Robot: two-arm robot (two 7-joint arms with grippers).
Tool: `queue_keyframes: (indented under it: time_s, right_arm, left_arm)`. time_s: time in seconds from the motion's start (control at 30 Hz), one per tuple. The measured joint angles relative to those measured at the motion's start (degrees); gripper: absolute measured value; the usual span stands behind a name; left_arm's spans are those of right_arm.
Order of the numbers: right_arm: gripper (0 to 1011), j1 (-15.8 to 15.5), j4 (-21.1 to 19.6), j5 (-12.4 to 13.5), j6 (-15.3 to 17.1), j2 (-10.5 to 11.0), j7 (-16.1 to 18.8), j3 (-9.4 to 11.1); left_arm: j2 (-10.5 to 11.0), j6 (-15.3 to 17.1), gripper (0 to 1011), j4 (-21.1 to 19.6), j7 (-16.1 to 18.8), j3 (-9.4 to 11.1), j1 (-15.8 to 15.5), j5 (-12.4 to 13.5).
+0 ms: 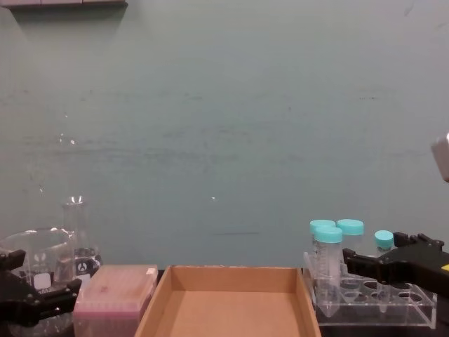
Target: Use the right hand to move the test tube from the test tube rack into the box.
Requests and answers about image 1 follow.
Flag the clear acrylic tube rack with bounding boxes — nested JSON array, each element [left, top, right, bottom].
[[302, 250, 438, 330]]

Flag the grey wall-mounted ledge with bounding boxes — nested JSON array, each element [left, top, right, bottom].
[[0, 0, 129, 6]]

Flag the pink pipette tip box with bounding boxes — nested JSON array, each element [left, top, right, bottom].
[[72, 263, 159, 337]]

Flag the small tube with teal cap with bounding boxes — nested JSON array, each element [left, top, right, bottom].
[[373, 230, 394, 314]]

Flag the shallow brown cardboard tray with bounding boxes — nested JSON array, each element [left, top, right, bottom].
[[133, 265, 322, 337]]

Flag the clear glass conical flask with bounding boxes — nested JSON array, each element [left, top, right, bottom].
[[52, 194, 103, 286]]

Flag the black table cloth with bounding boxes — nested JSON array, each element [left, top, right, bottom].
[[0, 260, 449, 337]]

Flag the large tube with teal cap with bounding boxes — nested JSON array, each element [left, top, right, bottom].
[[313, 225, 344, 316], [309, 219, 336, 275], [336, 218, 365, 282]]

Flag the clear glass beaker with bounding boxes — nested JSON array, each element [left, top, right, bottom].
[[0, 227, 77, 337]]

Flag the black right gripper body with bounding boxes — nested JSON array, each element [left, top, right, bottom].
[[376, 241, 449, 296]]

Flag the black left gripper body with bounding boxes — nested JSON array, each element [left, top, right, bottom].
[[0, 268, 40, 328]]

